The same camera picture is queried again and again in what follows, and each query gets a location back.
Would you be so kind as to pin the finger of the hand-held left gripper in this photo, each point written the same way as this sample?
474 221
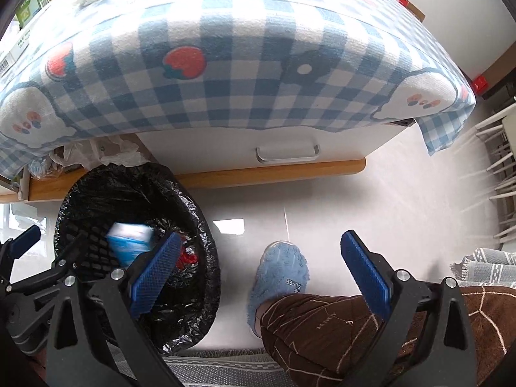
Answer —
24 240
60 264

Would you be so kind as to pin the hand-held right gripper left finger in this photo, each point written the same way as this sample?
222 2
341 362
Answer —
157 274

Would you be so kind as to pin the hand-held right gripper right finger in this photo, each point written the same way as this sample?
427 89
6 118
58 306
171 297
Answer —
365 274

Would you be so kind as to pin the blue and white carton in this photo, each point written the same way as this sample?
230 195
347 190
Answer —
129 242

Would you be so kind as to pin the trash bin with black bag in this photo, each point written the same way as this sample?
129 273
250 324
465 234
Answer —
121 185

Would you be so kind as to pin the red wrapper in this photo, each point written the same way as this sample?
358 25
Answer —
189 258

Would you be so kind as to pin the person's right leg brown pants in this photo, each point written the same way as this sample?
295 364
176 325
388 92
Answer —
322 330

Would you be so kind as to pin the person's right blue slipper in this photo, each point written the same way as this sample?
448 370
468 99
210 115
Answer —
278 274

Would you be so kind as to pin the clear plastic bag under table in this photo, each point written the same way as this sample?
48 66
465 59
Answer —
80 153

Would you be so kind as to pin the white table drawer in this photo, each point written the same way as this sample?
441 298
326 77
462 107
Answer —
201 149

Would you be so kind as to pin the white slatted rack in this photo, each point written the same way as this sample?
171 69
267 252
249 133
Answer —
500 157

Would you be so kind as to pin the white box with barcode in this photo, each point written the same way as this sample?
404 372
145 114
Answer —
14 52

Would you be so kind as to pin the blue checkered printed blanket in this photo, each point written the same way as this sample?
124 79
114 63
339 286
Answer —
242 68

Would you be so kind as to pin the cardboard box with red tag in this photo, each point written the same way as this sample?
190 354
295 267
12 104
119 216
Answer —
490 76

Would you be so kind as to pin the green printed box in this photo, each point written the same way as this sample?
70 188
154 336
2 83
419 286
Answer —
34 4

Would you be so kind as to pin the cardboard boxes with red labels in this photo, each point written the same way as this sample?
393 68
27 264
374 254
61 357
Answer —
403 2

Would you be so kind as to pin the wooden table frame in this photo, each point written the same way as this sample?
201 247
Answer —
242 175

